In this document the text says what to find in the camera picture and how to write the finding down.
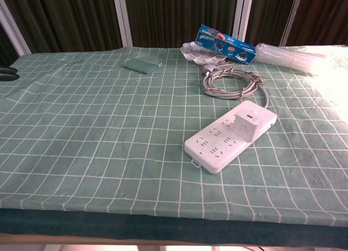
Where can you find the grey cable connector plug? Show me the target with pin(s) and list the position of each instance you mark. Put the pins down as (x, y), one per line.
(215, 69)

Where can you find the white power strip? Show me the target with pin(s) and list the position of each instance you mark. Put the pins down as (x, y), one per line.
(212, 149)

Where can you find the green hand brush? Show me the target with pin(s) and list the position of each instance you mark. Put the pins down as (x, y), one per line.
(141, 65)

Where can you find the dark green under cloth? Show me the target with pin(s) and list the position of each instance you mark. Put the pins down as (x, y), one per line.
(163, 229)

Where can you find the green checked tablecloth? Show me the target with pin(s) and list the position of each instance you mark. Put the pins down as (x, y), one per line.
(108, 126)

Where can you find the white frame post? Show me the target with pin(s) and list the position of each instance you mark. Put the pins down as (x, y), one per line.
(13, 32)
(291, 17)
(242, 17)
(122, 17)

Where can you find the blue cookie box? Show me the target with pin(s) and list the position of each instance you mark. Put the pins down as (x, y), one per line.
(233, 49)

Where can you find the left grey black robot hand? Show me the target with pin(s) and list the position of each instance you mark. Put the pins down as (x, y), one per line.
(8, 77)

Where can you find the white plastic cookie tray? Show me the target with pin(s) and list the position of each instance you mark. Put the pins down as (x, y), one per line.
(196, 55)

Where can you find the dark brown pleated curtain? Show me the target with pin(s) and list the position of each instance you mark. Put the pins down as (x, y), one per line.
(176, 14)

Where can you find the white plug adapter cube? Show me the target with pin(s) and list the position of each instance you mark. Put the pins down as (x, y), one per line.
(244, 129)

